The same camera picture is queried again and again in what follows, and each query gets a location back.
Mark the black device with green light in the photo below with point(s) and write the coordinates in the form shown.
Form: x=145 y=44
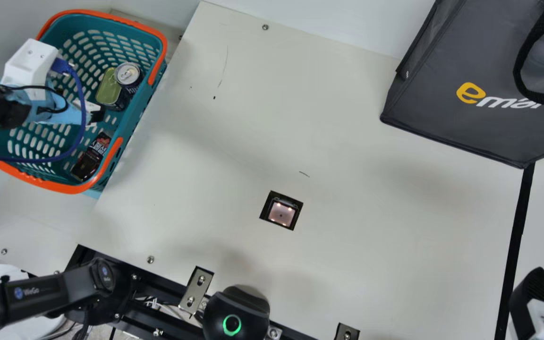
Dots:
x=234 y=314

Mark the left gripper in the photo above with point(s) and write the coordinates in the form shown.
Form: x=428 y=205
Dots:
x=55 y=113

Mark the teal shopping basket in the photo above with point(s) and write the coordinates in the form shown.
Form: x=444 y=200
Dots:
x=90 y=45

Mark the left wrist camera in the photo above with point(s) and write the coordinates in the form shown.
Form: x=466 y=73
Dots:
x=27 y=63

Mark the can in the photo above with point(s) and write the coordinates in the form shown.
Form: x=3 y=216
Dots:
x=128 y=75

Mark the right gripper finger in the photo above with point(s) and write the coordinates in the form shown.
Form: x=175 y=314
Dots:
x=539 y=302

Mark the black strip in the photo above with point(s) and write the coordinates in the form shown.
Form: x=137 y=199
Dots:
x=513 y=255

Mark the rectangular tin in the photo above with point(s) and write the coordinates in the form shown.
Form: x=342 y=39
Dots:
x=106 y=87

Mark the small square scanner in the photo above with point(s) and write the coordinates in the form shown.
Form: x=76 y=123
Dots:
x=281 y=211

